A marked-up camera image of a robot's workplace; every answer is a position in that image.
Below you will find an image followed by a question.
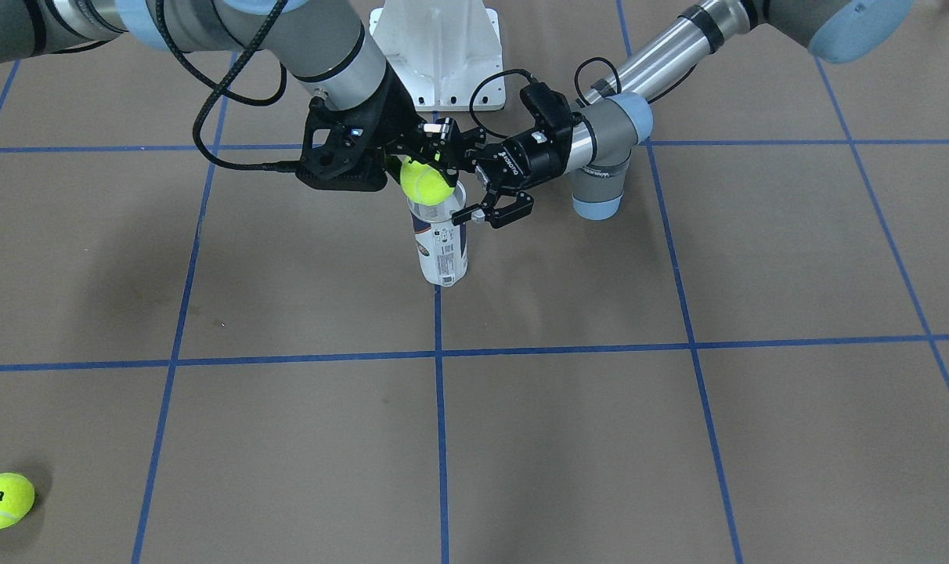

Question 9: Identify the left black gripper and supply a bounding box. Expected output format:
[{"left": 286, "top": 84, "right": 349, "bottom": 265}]
[{"left": 440, "top": 125, "right": 572, "bottom": 229}]

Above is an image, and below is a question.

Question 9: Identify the white camera pedestal column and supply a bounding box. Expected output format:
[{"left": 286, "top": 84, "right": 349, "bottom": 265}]
[{"left": 370, "top": 1, "right": 507, "bottom": 112}]

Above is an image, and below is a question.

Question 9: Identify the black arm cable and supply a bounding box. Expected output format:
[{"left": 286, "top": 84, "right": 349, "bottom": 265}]
[
  {"left": 153, "top": 0, "right": 307, "bottom": 173},
  {"left": 469, "top": 56, "right": 624, "bottom": 142}
]

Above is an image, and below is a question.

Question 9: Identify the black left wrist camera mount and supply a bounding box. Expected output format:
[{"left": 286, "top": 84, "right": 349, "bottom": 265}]
[{"left": 520, "top": 81, "right": 576, "bottom": 143}]

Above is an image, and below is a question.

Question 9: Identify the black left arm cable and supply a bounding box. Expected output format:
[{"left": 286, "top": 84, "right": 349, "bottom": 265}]
[{"left": 469, "top": 56, "right": 624, "bottom": 142}]

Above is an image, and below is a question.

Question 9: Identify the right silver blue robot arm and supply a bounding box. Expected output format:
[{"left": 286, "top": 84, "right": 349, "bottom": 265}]
[{"left": 0, "top": 1, "right": 474, "bottom": 192}]

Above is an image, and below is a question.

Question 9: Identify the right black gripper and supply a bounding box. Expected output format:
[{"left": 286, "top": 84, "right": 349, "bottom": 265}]
[{"left": 349, "top": 74, "right": 464, "bottom": 181}]

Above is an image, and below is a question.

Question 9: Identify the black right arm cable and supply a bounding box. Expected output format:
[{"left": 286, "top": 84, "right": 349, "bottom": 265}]
[{"left": 153, "top": 0, "right": 307, "bottom": 173}]

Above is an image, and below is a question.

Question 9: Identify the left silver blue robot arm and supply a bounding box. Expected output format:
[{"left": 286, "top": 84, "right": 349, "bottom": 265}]
[{"left": 450, "top": 1, "right": 914, "bottom": 229}]

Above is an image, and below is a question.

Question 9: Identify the yellow tennis ball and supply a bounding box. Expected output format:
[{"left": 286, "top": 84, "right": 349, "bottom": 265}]
[
  {"left": 399, "top": 158, "right": 454, "bottom": 206},
  {"left": 0, "top": 472, "right": 35, "bottom": 530}
]

